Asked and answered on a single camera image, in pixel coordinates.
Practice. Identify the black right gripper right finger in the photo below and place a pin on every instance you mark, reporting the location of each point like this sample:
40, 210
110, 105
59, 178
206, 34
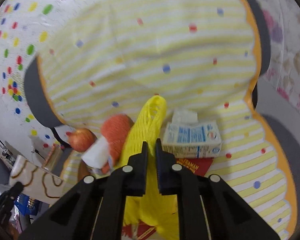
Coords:
208, 208

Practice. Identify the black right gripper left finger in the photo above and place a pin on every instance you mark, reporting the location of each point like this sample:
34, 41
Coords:
93, 208

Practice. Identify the yellow foam fruit net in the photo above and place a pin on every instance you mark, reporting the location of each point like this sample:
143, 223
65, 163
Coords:
152, 208

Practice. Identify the white foam block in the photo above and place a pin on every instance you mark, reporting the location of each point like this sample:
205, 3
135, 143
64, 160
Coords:
97, 155

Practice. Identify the white brown patterned bag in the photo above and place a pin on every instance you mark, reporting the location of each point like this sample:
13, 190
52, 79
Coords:
39, 184

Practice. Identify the red snack package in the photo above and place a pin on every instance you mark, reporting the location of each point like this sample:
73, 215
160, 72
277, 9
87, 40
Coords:
145, 231

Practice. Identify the white blue milk carton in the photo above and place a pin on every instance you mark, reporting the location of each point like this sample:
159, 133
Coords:
196, 141

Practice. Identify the red apple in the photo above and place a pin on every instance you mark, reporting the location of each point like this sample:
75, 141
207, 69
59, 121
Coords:
81, 139

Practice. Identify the orange fuzzy cloth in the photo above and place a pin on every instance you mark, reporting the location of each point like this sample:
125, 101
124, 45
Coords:
115, 130

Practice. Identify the white folded paper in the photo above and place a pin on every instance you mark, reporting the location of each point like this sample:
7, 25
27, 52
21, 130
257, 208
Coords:
184, 116

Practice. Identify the grey office chair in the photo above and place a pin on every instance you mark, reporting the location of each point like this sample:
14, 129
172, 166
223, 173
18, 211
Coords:
276, 96

